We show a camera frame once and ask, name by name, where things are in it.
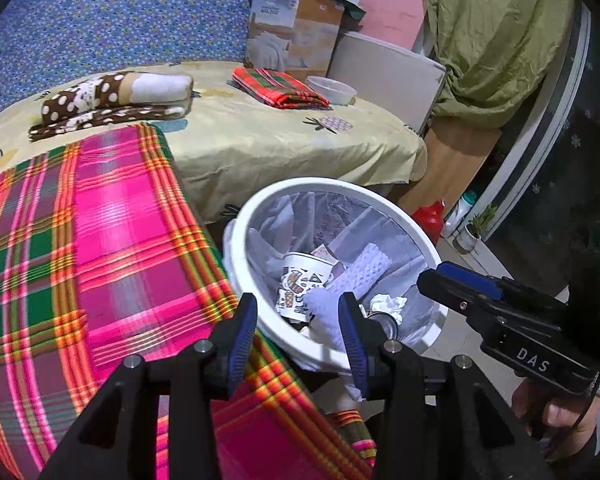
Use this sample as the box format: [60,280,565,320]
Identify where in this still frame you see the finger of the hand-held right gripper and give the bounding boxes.
[416,269,502,333]
[436,261,504,302]

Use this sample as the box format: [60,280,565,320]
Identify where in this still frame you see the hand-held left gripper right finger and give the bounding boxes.
[337,291,551,480]

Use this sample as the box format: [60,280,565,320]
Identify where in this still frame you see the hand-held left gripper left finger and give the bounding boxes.
[40,292,258,480]

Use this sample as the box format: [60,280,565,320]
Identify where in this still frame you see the red drink can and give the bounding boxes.
[366,311,402,346]

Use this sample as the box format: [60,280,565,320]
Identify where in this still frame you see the white tissue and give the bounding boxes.
[369,294,408,323]

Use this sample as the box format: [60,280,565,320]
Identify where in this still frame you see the patterned paper cup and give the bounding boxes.
[275,252,338,323]

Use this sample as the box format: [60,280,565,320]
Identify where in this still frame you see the white round waste bin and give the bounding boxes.
[223,176,448,373]

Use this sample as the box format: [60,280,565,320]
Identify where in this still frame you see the person's right hand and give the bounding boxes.
[511,382,600,461]

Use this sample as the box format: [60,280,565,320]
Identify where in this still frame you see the small potted plant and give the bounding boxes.
[452,205,498,256]

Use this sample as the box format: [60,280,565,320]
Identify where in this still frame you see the white bottle teal cap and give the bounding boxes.
[442,191,477,238]

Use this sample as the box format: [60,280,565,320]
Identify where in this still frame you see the red plastic jug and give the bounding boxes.
[411,200,448,246]

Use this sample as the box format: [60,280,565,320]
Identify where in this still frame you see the pink green plaid cloth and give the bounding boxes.
[0,124,376,480]

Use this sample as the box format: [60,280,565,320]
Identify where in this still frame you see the yellow pineapple print bedsheet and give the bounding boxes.
[0,60,427,226]

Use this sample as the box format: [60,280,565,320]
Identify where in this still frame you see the white flat panel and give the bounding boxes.
[327,32,446,133]

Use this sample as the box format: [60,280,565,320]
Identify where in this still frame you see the clear plastic bowl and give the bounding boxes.
[306,76,357,106]

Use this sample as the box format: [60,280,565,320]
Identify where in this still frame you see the folded red plaid cloth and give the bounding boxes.
[231,67,331,110]

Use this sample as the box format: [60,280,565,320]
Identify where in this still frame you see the brown polka dot rolled blanket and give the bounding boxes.
[28,72,195,141]

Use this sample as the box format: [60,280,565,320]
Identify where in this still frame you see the cardboard quilt box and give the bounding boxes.
[245,0,367,81]

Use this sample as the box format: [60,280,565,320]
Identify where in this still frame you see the blue floral headboard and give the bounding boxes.
[0,0,316,123]

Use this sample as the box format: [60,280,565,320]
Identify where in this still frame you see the wooden bed frame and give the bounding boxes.
[397,119,502,216]

